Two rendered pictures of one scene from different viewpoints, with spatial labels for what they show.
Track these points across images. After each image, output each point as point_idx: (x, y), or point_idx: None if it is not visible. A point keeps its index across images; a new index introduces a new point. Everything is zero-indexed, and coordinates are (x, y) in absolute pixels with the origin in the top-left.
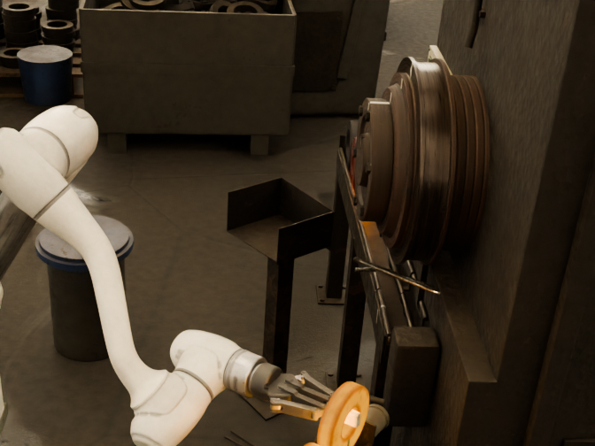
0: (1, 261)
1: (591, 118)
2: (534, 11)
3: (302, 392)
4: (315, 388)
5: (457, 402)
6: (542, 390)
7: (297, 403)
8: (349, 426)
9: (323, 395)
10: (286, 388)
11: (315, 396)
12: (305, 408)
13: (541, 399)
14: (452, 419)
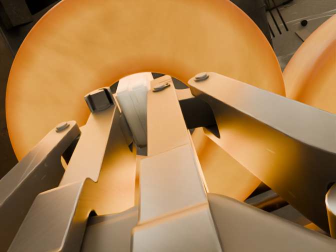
0: None
1: None
2: None
3: (108, 202)
4: (32, 199)
5: (0, 115)
6: (2, 32)
7: (246, 104)
8: (139, 161)
9: (92, 124)
10: (170, 210)
11: (114, 141)
12: (235, 82)
13: (9, 46)
14: (16, 157)
